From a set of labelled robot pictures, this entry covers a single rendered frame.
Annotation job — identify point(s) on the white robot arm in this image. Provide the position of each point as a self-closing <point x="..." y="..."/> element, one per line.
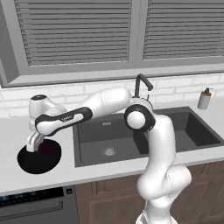
<point x="159" y="151"/>

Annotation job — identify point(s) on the dark grey sink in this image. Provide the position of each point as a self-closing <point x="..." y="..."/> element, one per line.
<point x="108" y="137"/>

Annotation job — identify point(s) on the brown wooden cupboard door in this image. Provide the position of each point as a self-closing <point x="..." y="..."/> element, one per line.
<point x="110" y="201"/>
<point x="207" y="192"/>

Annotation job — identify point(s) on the black bowl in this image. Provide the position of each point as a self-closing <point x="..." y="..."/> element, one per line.
<point x="35" y="163"/>

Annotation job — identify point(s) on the black tap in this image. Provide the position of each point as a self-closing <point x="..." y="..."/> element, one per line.
<point x="142" y="78"/>

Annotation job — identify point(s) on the grey window blind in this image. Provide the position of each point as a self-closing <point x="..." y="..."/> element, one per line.
<point x="183" y="29"/>
<point x="75" y="32"/>

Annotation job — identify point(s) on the grey soap dispenser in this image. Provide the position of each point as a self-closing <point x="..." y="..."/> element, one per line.
<point x="203" y="100"/>

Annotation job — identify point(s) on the dark grey dishwasher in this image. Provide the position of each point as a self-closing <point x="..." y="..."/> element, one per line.
<point x="38" y="205"/>

